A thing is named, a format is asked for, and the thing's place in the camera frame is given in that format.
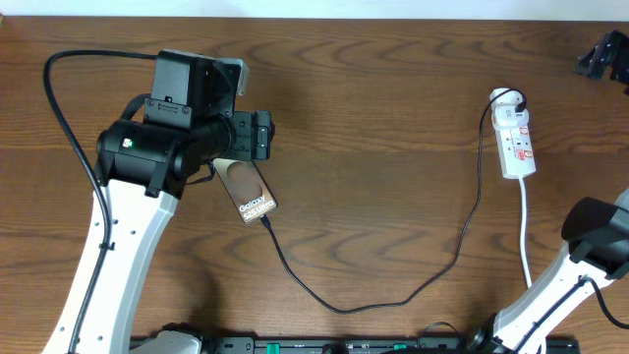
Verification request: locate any white USB charger adapter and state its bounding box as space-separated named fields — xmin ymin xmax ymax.
xmin=491 ymin=103 xmax=529 ymax=131

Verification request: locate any white power strip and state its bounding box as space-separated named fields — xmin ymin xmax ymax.
xmin=488 ymin=88 xmax=538 ymax=180

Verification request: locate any white power strip cord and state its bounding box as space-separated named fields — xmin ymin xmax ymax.
xmin=518 ymin=177 xmax=548 ymax=354

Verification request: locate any black charger cable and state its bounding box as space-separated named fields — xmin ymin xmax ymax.
xmin=258 ymin=88 xmax=529 ymax=315

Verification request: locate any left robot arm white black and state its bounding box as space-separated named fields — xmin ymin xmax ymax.
xmin=45 ymin=49 xmax=278 ymax=353

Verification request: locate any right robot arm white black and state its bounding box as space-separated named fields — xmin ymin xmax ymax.
xmin=466 ymin=88 xmax=628 ymax=354

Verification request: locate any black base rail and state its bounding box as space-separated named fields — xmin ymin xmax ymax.
xmin=130 ymin=335 xmax=581 ymax=354

